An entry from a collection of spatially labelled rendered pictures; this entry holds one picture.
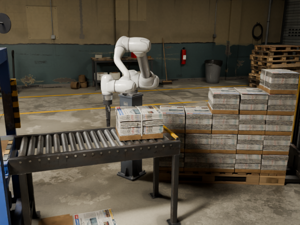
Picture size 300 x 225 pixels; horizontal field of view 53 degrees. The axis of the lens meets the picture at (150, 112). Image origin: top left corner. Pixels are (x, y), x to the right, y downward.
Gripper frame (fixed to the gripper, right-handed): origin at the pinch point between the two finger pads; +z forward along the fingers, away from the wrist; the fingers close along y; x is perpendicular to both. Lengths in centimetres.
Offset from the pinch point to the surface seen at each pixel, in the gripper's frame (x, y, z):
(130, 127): -16.3, -13.0, 2.0
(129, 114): -15.8, -12.6, -9.6
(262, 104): -170, 16, -1
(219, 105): -127, 31, 1
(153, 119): -35.5, -15.5, -4.5
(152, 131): -35.6, -14.5, 6.5
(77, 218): 30, 8, 93
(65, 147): 37.2, -14.0, 13.4
